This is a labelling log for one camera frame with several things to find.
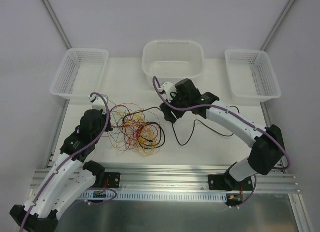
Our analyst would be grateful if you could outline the right aluminium frame post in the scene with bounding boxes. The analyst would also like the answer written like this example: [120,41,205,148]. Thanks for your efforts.
[260,0,298,51]

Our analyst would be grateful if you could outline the thin coloured wires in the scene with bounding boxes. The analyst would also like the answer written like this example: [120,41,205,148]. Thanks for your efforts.
[107,102,166,158]

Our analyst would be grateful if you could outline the left aluminium frame post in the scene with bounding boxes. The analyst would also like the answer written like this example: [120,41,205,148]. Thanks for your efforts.
[40,0,72,50]

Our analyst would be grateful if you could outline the left white perforated basket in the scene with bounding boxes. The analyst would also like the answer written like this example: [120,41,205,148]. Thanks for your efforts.
[49,48,110,104]

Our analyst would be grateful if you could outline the aluminium mounting rail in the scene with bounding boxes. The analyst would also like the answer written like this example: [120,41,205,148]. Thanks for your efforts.
[104,163,301,194]

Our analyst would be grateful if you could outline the white centre plastic tub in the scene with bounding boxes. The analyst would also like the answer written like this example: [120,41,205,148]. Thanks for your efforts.
[141,40,206,87]

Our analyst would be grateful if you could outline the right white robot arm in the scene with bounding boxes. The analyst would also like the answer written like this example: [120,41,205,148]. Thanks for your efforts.
[152,77,288,191]

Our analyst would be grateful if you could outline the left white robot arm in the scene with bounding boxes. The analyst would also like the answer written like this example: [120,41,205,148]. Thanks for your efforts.
[10,108,111,232]

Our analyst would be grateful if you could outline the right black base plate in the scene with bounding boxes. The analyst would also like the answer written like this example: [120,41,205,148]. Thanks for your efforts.
[208,174,254,191]

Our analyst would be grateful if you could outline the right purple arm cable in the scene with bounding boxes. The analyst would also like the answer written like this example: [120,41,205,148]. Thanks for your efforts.
[152,76,292,170]

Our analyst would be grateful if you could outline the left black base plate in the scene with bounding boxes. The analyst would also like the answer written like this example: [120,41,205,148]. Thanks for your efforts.
[102,172,121,189]

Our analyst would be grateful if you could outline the black USB cable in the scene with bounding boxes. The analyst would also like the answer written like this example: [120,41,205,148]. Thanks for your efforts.
[139,106,241,149]

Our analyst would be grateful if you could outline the aluminium frame post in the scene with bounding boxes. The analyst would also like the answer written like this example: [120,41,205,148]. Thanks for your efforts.
[40,0,72,50]
[260,0,298,51]

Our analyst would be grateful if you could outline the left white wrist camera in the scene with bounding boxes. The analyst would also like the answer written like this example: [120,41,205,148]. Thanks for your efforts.
[89,95,109,113]

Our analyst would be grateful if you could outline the white perforated basket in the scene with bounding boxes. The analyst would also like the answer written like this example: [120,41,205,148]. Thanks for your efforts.
[49,48,110,104]
[224,49,282,105]

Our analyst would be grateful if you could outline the white slotted cable duct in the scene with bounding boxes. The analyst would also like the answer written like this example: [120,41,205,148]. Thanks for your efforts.
[78,190,227,203]

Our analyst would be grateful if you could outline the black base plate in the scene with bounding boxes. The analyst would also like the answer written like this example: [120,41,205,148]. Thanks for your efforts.
[208,174,254,191]
[102,172,121,189]

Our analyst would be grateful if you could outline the right white perforated basket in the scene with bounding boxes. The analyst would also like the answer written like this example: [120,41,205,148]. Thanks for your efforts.
[224,49,282,105]

